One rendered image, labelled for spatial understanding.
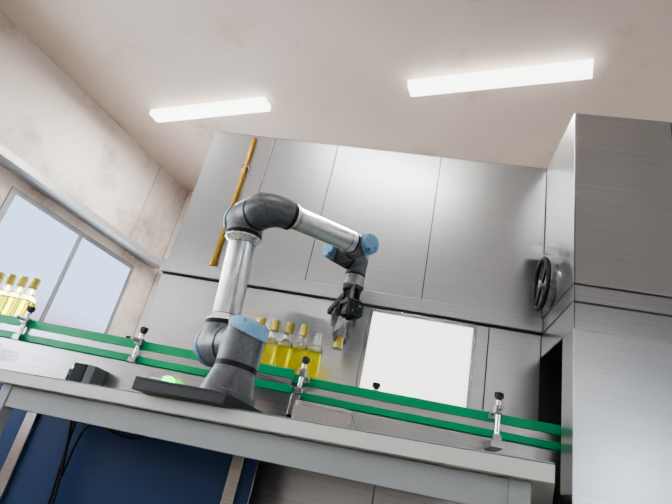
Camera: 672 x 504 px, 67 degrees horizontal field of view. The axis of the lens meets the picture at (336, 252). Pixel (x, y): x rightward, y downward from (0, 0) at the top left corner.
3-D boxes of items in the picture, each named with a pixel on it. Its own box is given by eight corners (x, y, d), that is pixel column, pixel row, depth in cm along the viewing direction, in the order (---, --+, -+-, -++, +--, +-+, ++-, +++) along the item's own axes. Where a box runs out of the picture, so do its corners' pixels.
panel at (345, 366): (468, 413, 189) (476, 327, 204) (469, 412, 187) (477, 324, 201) (239, 369, 204) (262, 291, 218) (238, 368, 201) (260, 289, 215)
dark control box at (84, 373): (98, 395, 173) (107, 371, 176) (86, 391, 166) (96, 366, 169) (76, 391, 174) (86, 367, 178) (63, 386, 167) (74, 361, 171)
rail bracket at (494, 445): (495, 471, 163) (500, 400, 172) (507, 467, 148) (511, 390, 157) (480, 467, 164) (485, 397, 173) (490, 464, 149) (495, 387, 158)
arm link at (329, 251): (342, 232, 182) (364, 246, 188) (322, 239, 190) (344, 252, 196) (338, 252, 179) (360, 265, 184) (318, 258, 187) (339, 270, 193)
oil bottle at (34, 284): (16, 347, 203) (47, 282, 215) (6, 343, 198) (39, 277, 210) (4, 344, 204) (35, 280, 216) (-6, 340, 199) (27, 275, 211)
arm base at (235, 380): (227, 396, 123) (240, 357, 128) (184, 390, 131) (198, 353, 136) (263, 413, 134) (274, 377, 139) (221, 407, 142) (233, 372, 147)
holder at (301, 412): (351, 451, 167) (355, 427, 171) (345, 443, 143) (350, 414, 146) (300, 441, 170) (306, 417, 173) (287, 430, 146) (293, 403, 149)
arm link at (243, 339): (229, 356, 130) (245, 308, 136) (204, 359, 139) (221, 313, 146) (266, 372, 136) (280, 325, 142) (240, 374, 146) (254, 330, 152)
